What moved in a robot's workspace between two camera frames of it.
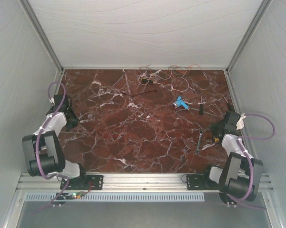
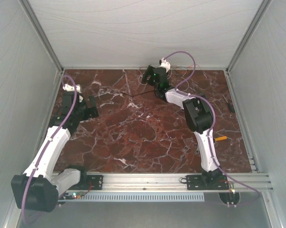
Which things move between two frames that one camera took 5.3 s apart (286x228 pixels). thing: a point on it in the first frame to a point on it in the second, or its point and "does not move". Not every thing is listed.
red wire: x=187 y=82 to x=179 y=66
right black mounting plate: x=196 y=182 does not move
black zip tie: x=145 y=92 does not move
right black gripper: x=213 y=129 to x=148 y=72
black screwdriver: x=229 y=104 does not move
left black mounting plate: x=84 y=182 does not move
